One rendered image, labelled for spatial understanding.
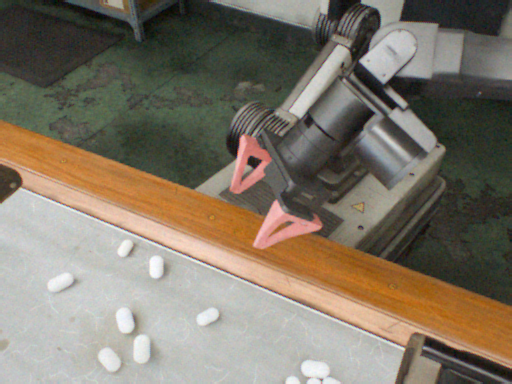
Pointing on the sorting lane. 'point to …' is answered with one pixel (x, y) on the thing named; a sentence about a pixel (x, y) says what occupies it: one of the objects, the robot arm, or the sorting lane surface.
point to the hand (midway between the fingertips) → (249, 213)
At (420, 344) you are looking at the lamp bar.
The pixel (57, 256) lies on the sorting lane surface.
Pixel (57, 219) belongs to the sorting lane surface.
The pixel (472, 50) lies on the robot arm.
